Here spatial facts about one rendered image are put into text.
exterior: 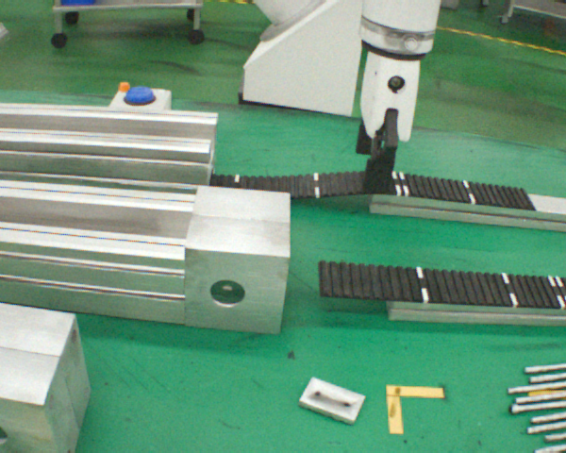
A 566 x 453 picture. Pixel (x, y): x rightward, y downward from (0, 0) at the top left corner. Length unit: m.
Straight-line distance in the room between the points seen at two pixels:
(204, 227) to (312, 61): 0.49
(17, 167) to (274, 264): 0.37
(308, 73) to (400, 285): 0.47
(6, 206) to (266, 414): 0.34
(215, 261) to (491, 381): 0.28
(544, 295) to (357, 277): 0.21
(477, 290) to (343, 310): 0.14
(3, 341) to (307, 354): 0.28
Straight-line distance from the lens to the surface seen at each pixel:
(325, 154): 0.88
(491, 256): 0.75
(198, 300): 0.56
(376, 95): 0.66
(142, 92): 0.86
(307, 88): 0.99
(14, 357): 0.44
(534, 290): 0.67
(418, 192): 0.76
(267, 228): 0.55
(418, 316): 0.62
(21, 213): 0.64
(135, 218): 0.60
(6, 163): 0.77
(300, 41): 0.97
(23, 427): 0.45
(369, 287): 0.60
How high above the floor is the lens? 1.19
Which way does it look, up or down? 35 degrees down
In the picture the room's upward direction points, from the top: 7 degrees clockwise
